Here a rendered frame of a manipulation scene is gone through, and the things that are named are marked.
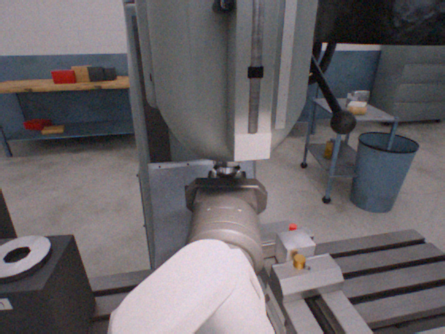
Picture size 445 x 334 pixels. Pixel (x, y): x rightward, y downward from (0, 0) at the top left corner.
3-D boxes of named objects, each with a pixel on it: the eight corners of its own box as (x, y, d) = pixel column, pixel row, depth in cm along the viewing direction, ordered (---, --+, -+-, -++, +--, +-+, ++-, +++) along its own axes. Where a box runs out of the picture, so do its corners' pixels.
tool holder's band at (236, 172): (218, 165, 47) (218, 159, 47) (244, 168, 46) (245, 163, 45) (207, 177, 43) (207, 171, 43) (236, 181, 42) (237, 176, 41)
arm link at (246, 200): (268, 167, 40) (281, 215, 30) (265, 220, 45) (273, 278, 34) (183, 166, 41) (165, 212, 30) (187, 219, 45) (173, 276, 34)
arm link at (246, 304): (245, 203, 29) (250, 292, 19) (276, 271, 33) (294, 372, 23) (152, 234, 31) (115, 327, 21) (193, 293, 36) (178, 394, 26)
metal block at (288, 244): (311, 267, 55) (315, 244, 53) (284, 273, 54) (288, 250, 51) (299, 250, 60) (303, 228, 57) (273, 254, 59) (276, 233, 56)
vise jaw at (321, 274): (342, 289, 51) (346, 274, 50) (281, 304, 49) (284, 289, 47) (324, 266, 56) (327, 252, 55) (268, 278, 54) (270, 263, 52)
